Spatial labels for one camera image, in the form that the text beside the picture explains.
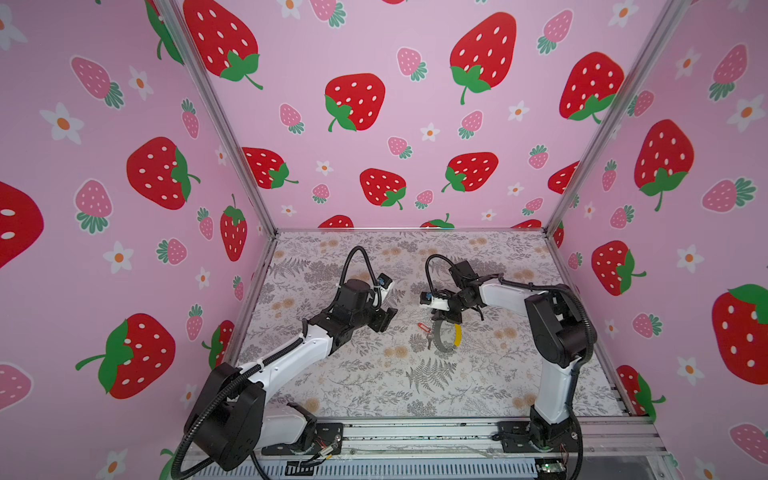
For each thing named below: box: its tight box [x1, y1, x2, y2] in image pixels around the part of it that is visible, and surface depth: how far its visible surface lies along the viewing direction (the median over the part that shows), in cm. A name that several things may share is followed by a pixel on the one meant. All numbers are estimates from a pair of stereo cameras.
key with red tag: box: [417, 322, 435, 350], surface depth 95 cm
